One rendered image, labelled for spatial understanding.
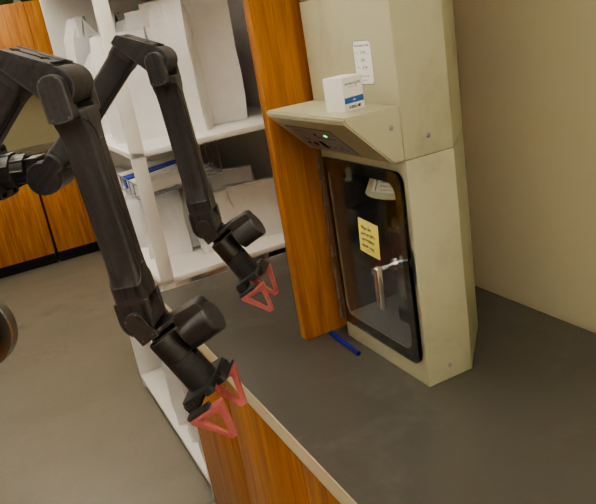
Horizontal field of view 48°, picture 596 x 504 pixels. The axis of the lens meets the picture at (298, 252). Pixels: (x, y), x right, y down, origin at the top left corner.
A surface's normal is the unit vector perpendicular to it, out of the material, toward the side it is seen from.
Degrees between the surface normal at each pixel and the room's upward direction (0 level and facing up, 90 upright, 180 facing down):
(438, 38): 90
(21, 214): 90
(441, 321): 90
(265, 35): 90
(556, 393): 0
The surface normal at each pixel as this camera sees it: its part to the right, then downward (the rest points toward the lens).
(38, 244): 0.45, 0.22
